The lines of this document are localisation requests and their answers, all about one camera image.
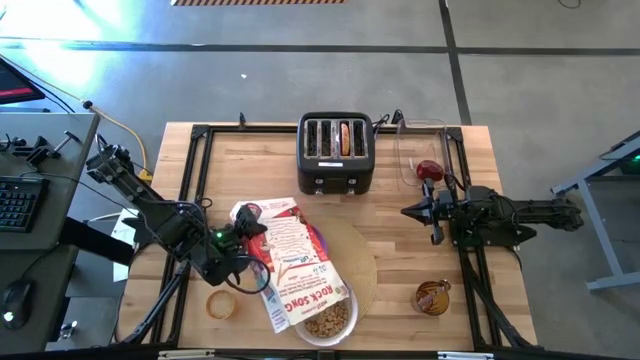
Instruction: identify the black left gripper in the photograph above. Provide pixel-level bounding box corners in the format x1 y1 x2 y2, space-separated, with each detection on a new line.
212 203 269 262

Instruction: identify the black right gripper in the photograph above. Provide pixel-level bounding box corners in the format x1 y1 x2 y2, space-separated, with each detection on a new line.
401 178 469 246

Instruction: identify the red white cereal box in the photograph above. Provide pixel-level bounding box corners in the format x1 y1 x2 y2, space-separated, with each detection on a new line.
229 197 350 335

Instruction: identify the red round object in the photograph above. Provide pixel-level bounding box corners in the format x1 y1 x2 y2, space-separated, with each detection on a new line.
415 159 445 182

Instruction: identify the clear plastic container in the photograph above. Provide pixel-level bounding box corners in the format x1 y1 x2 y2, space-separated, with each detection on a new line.
394 118 450 189

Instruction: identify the purple plate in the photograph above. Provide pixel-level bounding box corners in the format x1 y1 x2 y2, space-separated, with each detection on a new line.
312 224 330 256

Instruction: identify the round woven placemat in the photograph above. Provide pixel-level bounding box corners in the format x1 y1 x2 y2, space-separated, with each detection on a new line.
309 214 378 321

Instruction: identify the amber glass cup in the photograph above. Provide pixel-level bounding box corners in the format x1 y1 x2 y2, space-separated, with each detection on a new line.
414 278 453 317

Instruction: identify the black four-slot toaster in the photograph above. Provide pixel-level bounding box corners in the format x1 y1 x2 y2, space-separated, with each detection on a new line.
295 110 377 196

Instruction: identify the brown cereal pile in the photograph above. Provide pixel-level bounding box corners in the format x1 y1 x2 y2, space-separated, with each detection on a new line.
304 301 350 339

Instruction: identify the white paper sheet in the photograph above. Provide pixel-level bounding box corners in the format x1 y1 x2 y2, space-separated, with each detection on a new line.
110 208 139 284

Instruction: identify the white bowl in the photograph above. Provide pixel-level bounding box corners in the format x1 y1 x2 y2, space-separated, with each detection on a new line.
293 282 360 348

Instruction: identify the black flat panel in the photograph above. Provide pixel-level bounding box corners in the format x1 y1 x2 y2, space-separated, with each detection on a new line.
58 216 136 267

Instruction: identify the grey desk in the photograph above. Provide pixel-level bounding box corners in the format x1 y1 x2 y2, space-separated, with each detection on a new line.
0 112 101 251

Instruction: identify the black desk clamp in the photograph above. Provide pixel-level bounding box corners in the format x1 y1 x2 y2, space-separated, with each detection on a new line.
24 130 81 166

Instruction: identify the black keyboard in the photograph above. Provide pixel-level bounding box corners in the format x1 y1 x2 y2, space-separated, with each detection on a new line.
0 175 50 234

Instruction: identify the black computer mouse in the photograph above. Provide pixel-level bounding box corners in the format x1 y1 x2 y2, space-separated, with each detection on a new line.
0 278 35 330

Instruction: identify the black monitor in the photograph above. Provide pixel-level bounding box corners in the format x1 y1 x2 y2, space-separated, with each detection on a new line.
0 57 46 106

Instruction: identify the black toaster power cable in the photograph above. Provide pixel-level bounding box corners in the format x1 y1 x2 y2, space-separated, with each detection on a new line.
372 108 406 135

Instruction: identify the black aluminium frame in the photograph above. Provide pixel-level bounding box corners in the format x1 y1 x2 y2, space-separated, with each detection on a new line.
115 122 539 351

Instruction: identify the yellow cable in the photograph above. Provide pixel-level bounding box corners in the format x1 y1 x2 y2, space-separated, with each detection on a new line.
82 99 152 182

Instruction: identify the silver metal bracket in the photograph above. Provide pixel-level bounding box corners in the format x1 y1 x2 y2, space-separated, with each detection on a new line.
438 351 495 360
158 349 216 360

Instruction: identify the grey metal table frame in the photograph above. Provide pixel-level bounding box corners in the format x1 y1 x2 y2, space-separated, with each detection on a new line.
551 130 640 292

